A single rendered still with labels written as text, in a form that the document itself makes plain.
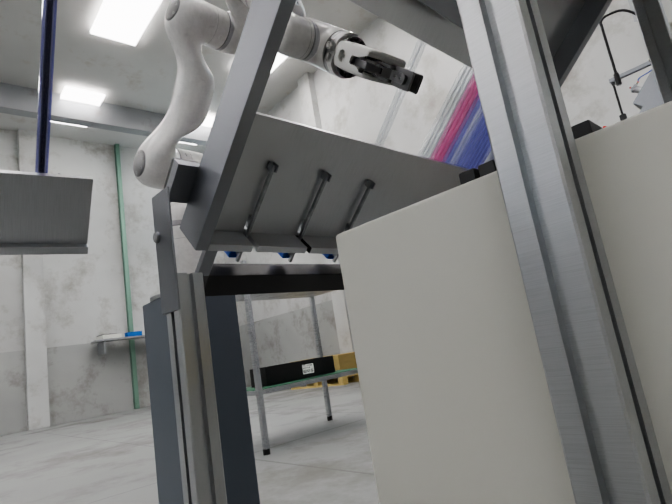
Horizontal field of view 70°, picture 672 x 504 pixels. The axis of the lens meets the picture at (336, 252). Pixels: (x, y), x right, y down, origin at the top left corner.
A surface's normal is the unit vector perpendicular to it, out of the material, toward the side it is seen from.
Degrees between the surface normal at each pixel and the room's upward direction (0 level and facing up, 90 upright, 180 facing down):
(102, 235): 90
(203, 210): 90
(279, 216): 138
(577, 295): 90
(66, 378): 90
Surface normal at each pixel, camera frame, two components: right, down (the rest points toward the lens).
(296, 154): 0.57, 0.55
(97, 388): 0.64, -0.25
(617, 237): -0.72, -0.02
